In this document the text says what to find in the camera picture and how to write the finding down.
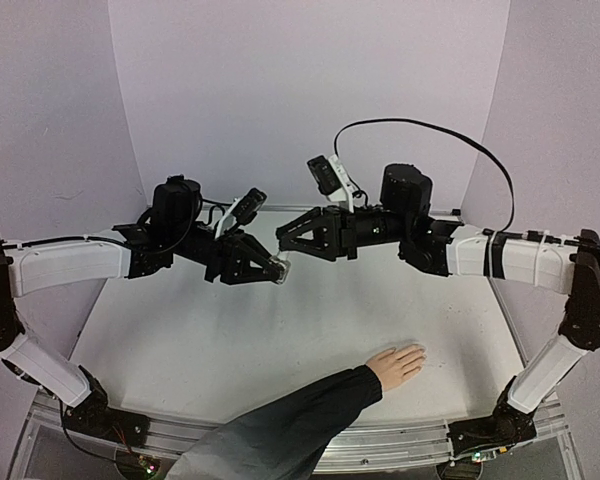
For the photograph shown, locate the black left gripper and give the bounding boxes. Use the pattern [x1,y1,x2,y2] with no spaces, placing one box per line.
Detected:
[172,223,287,285]

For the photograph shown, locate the glitter nail polish bottle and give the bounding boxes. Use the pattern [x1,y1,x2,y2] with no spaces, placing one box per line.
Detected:
[269,251,291,285]

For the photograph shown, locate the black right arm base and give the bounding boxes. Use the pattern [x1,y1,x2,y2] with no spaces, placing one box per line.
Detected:
[447,400,536,459]

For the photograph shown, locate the dark sleeved forearm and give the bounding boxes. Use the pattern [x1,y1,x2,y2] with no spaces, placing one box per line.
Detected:
[166,366,382,479]

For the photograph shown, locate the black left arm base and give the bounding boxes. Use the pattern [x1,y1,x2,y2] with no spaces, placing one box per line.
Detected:
[61,366,150,447]

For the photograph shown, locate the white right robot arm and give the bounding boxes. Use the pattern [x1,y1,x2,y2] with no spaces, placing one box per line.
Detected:
[276,157,600,414]

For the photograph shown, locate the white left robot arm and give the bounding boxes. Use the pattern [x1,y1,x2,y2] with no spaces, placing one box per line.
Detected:
[0,175,289,437]

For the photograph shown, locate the mannequin hand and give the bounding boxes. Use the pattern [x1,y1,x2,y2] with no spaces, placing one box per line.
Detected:
[365,344,426,392]

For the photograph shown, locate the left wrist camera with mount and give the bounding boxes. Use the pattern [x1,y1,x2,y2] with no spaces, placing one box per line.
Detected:
[214,187,267,240]

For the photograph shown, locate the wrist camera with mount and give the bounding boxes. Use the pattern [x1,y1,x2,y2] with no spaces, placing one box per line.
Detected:
[214,187,267,240]
[307,154,359,213]

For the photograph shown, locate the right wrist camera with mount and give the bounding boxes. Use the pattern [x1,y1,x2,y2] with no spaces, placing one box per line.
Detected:
[307,154,359,213]

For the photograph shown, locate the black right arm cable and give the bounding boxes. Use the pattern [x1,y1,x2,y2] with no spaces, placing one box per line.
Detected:
[332,117,600,261]

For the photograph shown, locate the aluminium table frame rail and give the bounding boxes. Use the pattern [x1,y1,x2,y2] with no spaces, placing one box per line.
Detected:
[9,393,582,479]

